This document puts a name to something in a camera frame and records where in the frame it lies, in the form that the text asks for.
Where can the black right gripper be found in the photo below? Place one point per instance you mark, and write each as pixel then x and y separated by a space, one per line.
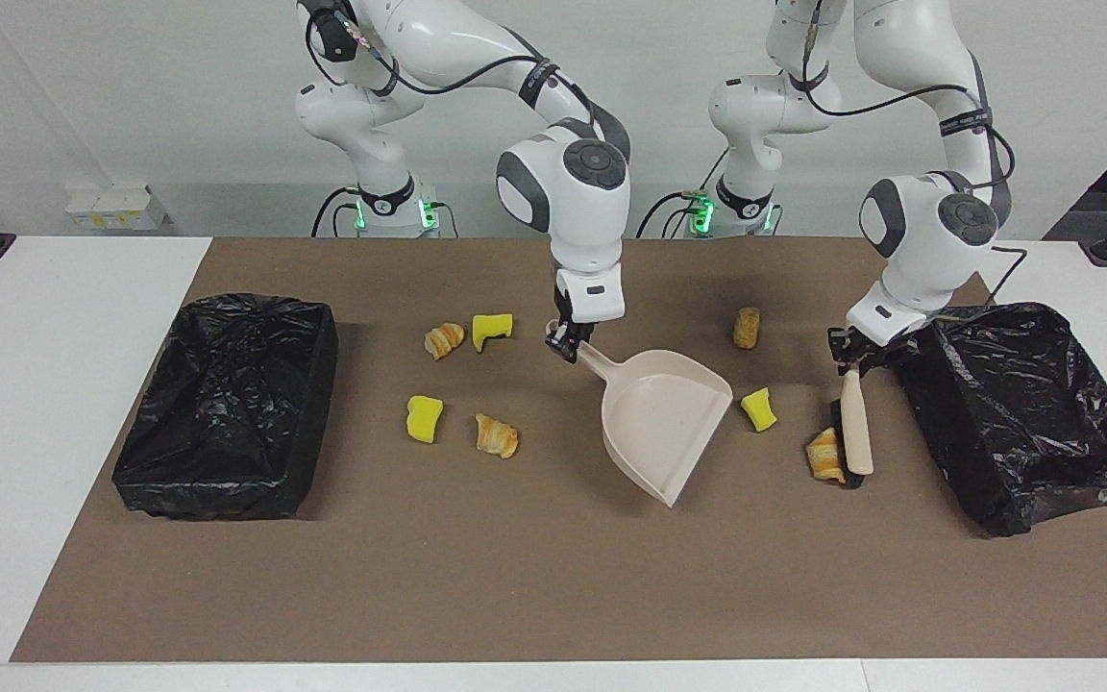
pixel 577 332

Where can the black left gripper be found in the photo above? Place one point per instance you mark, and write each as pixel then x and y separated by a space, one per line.
pixel 869 346

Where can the beige hand brush black bristles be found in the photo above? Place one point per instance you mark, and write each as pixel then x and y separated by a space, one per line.
pixel 856 423

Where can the yellow green sponge piece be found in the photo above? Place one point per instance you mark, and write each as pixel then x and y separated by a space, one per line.
pixel 758 409
pixel 424 419
pixel 493 328

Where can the golden croissant piece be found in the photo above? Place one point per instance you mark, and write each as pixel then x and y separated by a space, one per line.
pixel 823 457
pixel 497 437
pixel 443 340

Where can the brown bread roll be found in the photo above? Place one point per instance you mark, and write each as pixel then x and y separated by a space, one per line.
pixel 747 328

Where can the beige plastic dustpan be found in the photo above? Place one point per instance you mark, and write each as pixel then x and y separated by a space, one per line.
pixel 659 423

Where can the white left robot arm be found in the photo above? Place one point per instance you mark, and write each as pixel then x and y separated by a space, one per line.
pixel 928 250

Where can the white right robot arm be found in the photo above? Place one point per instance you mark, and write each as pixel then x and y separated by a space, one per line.
pixel 573 202

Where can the black bag lined bin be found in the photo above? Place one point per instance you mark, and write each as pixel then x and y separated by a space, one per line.
pixel 227 413
pixel 1024 423

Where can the brown table mat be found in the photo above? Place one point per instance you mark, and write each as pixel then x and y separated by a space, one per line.
pixel 515 596

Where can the white wall socket box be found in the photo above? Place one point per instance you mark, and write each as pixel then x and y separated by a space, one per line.
pixel 116 207

